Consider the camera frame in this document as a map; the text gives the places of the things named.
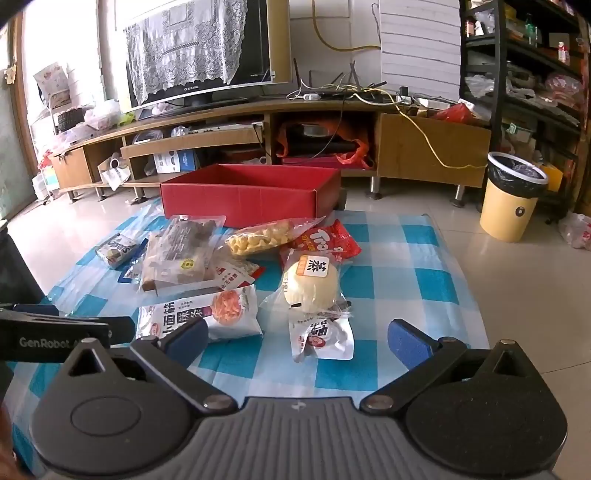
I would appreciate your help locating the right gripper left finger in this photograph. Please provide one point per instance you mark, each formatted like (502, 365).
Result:
(168, 358)

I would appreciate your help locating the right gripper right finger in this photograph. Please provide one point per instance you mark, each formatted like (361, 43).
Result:
(428, 361)

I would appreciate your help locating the white gluten snack bag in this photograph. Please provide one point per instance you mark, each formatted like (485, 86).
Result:
(229, 314)

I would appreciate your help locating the steamed cake clear packet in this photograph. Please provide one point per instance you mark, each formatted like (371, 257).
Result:
(310, 285)

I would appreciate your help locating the red snack bag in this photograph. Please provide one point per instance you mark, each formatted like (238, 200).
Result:
(332, 238)

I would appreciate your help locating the blue white checkered cloth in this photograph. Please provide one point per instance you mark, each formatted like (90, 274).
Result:
(405, 271)

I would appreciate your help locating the small white red packet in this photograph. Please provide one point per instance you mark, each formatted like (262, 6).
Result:
(323, 337)

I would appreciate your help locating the red white snack packet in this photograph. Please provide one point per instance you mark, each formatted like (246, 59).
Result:
(231, 274)

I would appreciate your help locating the dark snack clear bag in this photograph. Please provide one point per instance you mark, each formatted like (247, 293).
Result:
(180, 253)

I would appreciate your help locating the Kapronts wafer pack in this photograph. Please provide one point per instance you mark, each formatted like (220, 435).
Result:
(116, 250)

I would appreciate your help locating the yellow puffs clear bag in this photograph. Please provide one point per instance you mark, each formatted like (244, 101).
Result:
(267, 236)

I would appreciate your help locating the red cardboard box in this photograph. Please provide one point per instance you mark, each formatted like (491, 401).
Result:
(247, 195)

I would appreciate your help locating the yellow trash bin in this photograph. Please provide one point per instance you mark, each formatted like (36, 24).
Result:
(513, 188)

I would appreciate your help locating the white blue box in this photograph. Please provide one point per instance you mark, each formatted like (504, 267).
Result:
(176, 162)

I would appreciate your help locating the white plastic bag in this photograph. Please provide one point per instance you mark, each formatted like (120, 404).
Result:
(575, 229)

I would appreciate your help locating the wooden TV stand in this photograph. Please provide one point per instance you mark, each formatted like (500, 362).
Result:
(406, 145)

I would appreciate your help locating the orange plastic bag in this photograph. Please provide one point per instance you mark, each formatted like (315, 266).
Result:
(326, 143)

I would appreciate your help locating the flat screen television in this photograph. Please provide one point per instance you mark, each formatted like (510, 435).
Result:
(265, 59)

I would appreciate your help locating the black storage shelf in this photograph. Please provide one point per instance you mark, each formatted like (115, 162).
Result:
(527, 65)

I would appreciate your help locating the white lace cover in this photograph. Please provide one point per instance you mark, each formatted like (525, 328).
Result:
(189, 42)

